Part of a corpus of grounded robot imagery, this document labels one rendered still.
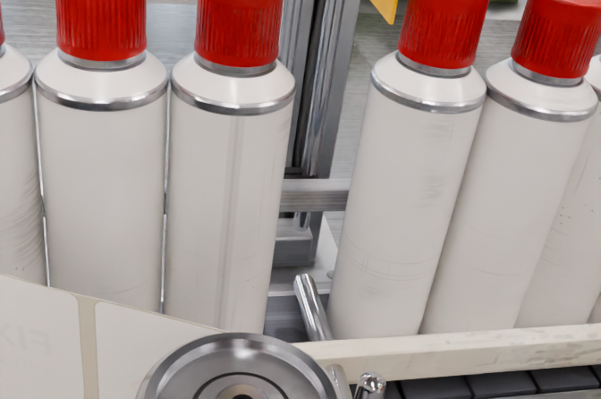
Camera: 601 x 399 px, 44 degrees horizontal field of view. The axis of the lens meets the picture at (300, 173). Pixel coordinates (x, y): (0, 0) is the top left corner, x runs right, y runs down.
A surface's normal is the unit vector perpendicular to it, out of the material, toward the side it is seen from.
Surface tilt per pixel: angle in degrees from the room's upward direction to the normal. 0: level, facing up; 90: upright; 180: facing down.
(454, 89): 42
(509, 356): 90
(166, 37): 0
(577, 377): 0
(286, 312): 0
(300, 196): 90
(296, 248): 90
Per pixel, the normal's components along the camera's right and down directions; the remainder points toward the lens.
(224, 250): 0.14, 0.54
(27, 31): 0.12, -0.84
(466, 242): -0.68, 0.32
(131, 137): 0.62, 0.48
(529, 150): -0.22, 0.50
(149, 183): 0.87, 0.35
